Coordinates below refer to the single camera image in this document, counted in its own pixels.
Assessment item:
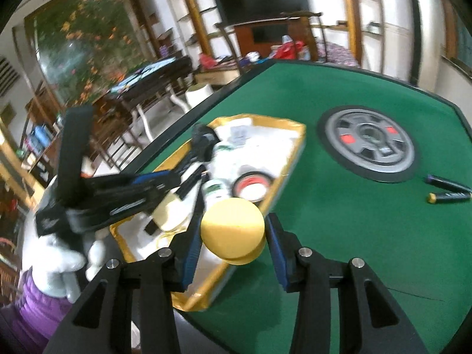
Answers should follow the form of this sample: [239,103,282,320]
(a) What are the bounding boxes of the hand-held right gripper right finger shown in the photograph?
[265,213,430,354]

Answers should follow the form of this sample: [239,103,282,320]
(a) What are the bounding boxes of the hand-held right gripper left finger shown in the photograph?
[42,212,203,354]

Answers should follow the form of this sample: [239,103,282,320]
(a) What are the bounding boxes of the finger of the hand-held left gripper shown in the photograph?
[83,162,207,196]
[109,186,185,235]

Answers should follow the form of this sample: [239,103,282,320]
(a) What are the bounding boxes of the pale yellow plastic item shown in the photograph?
[152,187,193,232]

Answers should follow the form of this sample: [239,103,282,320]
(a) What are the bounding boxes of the yellow round jar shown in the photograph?
[200,198,266,266]

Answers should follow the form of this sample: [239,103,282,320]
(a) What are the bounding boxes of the black keychain gadget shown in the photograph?
[189,123,222,163]

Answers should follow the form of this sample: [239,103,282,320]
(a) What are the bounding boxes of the small white bottle green print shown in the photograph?
[202,179,232,208]

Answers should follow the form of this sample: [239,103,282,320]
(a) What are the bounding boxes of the black electrical tape roll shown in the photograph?
[231,172,273,204]

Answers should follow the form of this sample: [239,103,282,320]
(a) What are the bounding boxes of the white foam tray gold rim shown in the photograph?
[110,115,307,312]

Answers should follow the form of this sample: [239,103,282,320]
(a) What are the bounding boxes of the person's left forearm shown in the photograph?
[15,269,74,343]

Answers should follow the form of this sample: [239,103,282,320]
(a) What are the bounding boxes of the person's left hand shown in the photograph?
[22,177,111,301]

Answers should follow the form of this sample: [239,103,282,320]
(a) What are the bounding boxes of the wooden storage shelf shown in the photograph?
[0,90,64,194]

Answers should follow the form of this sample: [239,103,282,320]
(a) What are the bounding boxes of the white green plastic bin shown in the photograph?
[185,83,215,110]

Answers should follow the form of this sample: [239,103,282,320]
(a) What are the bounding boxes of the black folding table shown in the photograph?
[110,56,195,141]

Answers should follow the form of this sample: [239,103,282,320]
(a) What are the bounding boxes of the low wooden cabinet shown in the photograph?
[195,67,241,85]

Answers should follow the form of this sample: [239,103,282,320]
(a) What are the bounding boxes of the wooden chair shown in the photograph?
[213,22,242,76]
[279,10,326,63]

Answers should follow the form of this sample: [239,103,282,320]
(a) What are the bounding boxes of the black marker yellow caps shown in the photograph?
[427,191,472,205]

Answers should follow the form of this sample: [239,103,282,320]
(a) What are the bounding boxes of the black marker purple caps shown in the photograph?
[424,174,472,193]

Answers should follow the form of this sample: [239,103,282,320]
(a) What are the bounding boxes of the wooden television cabinet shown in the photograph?
[234,20,293,60]

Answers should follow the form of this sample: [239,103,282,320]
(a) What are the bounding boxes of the red plastic bag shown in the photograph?
[272,40,307,60]

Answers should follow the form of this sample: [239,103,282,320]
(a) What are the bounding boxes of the floral cushion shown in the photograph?
[319,41,360,68]

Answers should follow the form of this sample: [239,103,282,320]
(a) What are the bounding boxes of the tower air conditioner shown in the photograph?
[405,0,449,90]

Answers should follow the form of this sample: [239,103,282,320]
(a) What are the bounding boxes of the window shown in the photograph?
[442,4,472,72]

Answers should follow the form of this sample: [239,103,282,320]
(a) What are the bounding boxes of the wall air vent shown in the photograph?
[0,56,22,97]

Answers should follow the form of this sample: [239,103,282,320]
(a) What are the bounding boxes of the floral wall painting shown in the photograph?
[23,0,156,108]

